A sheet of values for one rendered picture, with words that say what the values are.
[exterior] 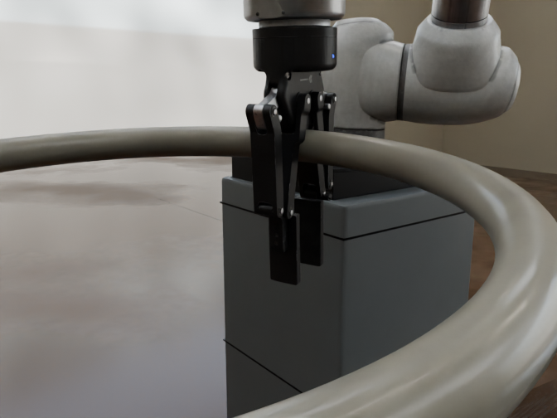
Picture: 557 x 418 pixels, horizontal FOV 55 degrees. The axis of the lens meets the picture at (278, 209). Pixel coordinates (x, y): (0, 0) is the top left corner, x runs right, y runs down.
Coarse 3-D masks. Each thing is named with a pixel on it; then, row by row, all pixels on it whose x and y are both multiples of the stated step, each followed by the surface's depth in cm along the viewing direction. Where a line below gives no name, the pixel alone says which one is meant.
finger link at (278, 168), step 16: (272, 112) 43; (256, 128) 45; (272, 128) 44; (256, 144) 45; (272, 144) 44; (256, 160) 46; (272, 160) 45; (256, 176) 46; (272, 176) 45; (256, 192) 47; (272, 192) 46; (256, 208) 47
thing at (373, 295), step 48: (240, 192) 115; (384, 192) 101; (240, 240) 117; (336, 240) 93; (384, 240) 98; (432, 240) 107; (240, 288) 120; (288, 288) 105; (336, 288) 94; (384, 288) 100; (432, 288) 110; (240, 336) 123; (288, 336) 108; (336, 336) 96; (384, 336) 102; (240, 384) 125; (288, 384) 110
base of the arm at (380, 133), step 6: (336, 132) 108; (342, 132) 107; (348, 132) 107; (354, 132) 107; (360, 132) 107; (366, 132) 108; (372, 132) 108; (378, 132) 110; (384, 132) 112; (384, 138) 112
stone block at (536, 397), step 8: (544, 384) 51; (552, 384) 47; (536, 392) 48; (544, 392) 45; (552, 392) 42; (528, 400) 46; (536, 400) 43; (544, 400) 41; (552, 400) 38; (520, 408) 43; (528, 408) 41; (536, 408) 38; (544, 408) 37; (552, 408) 35; (512, 416) 41; (520, 416) 39; (528, 416) 37; (536, 416) 35; (544, 416) 34; (552, 416) 32
